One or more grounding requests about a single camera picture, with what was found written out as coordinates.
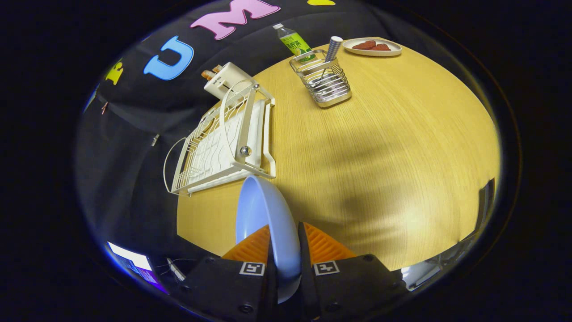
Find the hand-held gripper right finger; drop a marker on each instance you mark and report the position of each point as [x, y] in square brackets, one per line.
[306, 277]

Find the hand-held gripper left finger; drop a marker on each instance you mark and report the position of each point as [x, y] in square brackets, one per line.
[223, 286]

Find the blue plate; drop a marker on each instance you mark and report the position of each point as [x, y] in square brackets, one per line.
[263, 210]

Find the metal spoon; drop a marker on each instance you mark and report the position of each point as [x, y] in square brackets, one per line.
[333, 47]

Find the small white oval plate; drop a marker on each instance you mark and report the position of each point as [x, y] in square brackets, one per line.
[393, 50]

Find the lit monitor screen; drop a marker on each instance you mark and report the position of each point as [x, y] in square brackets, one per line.
[134, 264]

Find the silver clip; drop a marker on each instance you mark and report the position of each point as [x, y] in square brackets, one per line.
[154, 140]

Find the black backdrop cloth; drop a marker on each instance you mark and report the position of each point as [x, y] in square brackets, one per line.
[129, 116]

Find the white toaster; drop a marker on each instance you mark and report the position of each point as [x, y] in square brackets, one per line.
[225, 80]

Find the reddish clip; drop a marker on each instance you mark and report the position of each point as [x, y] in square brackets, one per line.
[103, 108]

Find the green label drink bottle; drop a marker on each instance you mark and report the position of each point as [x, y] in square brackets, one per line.
[295, 42]

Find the red food piece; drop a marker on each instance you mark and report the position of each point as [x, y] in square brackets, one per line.
[382, 47]
[364, 44]

